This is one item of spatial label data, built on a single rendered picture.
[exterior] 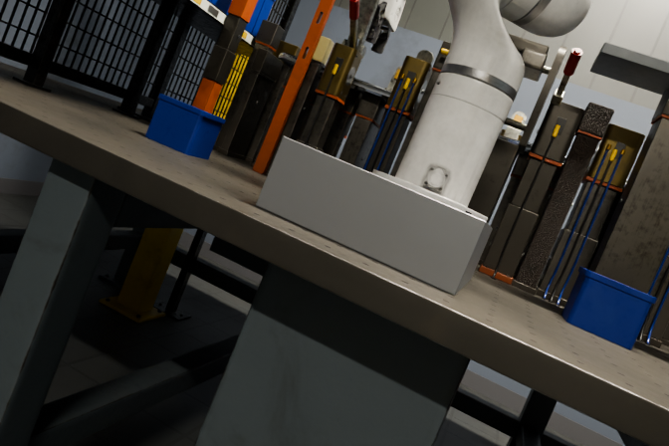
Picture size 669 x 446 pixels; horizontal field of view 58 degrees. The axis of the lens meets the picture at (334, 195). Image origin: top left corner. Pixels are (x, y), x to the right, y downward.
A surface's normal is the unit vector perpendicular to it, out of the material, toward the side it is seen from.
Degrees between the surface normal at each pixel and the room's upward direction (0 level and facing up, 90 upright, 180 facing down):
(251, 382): 90
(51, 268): 90
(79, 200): 90
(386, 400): 90
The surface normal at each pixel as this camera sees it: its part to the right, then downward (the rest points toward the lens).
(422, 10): -0.29, -0.07
